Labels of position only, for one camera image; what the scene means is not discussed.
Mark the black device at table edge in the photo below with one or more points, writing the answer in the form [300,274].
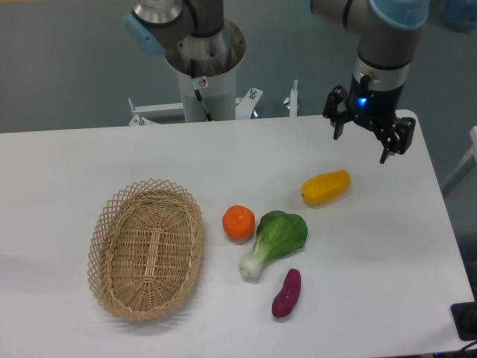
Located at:
[464,317]

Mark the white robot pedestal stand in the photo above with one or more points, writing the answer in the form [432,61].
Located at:
[206,73]

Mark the white frame at right edge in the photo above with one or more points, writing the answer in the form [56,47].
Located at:
[461,169]

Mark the purple sweet potato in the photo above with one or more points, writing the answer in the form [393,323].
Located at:
[288,296]

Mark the green bok choy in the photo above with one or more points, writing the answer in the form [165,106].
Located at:
[278,235]

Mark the woven wicker basket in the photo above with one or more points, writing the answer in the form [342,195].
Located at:
[146,249]

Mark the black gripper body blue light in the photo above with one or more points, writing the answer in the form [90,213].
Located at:
[371,109]

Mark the orange tangerine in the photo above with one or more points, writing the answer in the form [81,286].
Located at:
[238,223]

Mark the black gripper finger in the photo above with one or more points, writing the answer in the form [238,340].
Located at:
[336,110]
[396,137]

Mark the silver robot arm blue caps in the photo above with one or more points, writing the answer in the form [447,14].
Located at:
[388,31]

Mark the yellow mango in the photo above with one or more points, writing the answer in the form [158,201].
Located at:
[325,187]

